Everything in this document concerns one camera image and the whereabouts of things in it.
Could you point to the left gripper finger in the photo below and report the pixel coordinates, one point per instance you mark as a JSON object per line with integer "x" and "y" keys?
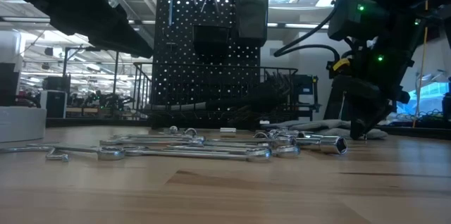
{"x": 137, "y": 46}

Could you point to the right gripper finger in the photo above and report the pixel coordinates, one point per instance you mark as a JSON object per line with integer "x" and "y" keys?
{"x": 366, "y": 111}

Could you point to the chrome socket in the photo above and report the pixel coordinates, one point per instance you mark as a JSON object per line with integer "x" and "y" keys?
{"x": 304, "y": 134}
{"x": 282, "y": 141}
{"x": 173, "y": 129}
{"x": 228, "y": 132}

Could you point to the black background robot arm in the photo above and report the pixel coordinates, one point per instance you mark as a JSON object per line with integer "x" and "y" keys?
{"x": 105, "y": 99}

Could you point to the black leaning boards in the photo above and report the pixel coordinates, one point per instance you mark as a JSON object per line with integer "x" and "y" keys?
{"x": 331, "y": 104}

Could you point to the black metal pegboard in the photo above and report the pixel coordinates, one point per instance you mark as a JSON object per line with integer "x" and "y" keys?
{"x": 183, "y": 58}

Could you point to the grey striped work glove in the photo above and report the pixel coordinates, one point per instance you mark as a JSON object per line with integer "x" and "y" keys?
{"x": 317, "y": 125}

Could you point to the blue lit screen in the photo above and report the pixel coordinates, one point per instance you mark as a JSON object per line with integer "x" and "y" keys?
{"x": 433, "y": 93}

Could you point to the ceiling light strip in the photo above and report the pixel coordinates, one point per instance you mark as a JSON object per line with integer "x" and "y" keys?
{"x": 21, "y": 19}
{"x": 292, "y": 25}

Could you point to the black equipment cart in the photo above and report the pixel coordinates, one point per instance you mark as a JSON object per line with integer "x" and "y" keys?
{"x": 303, "y": 86}

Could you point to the short black bin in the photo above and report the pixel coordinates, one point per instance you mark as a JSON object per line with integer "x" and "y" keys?
{"x": 211, "y": 39}

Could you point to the white column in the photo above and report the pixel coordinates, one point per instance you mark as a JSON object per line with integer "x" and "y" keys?
{"x": 12, "y": 46}

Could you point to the white box appliance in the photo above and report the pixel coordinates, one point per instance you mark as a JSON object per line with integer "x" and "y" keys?
{"x": 53, "y": 104}

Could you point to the black box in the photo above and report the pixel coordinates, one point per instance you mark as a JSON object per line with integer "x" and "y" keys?
{"x": 8, "y": 83}

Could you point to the tall black bin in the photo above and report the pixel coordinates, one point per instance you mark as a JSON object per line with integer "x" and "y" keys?
{"x": 252, "y": 16}

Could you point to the white masking tape roll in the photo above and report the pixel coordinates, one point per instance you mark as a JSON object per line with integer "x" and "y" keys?
{"x": 21, "y": 125}

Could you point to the black metal stand frame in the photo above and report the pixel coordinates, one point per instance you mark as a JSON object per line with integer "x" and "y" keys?
{"x": 65, "y": 69}

